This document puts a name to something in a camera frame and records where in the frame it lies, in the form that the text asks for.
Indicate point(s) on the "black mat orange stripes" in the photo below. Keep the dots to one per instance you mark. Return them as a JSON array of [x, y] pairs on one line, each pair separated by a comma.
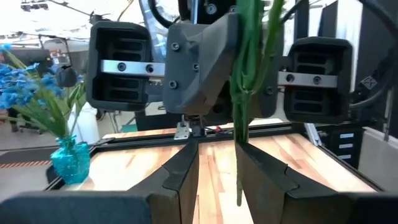
[[18, 155]]

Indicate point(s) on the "silver metal bracket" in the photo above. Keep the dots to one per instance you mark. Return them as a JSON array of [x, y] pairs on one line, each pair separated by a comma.
[[182, 132]]

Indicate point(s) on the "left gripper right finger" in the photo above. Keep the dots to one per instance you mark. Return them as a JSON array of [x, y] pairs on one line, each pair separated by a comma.
[[311, 211]]

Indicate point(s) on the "white waste bin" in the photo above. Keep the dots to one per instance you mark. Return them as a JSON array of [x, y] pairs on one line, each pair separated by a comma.
[[88, 124]]

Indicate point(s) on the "blue artificial flower bunch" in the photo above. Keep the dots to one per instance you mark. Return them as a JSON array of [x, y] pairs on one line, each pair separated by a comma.
[[46, 82]]

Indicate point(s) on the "blue glass vase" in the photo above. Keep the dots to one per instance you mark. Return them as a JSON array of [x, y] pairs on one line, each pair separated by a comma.
[[71, 161]]

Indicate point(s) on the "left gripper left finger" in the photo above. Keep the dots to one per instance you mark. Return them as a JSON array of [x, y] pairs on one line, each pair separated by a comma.
[[140, 208]]

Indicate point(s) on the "white artificial flower bunch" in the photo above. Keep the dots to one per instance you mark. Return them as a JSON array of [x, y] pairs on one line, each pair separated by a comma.
[[245, 77]]

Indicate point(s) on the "black aluminium table frame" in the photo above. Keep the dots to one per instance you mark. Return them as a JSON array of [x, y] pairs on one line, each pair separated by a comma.
[[140, 143]]

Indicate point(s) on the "blue artificial flower spray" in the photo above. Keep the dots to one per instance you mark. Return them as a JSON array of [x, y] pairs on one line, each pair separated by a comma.
[[12, 81]]

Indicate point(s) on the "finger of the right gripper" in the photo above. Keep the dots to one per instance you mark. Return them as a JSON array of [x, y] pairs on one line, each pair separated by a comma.
[[199, 62], [270, 93]]

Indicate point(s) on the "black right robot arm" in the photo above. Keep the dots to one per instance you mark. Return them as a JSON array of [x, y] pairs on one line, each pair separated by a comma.
[[373, 37]]

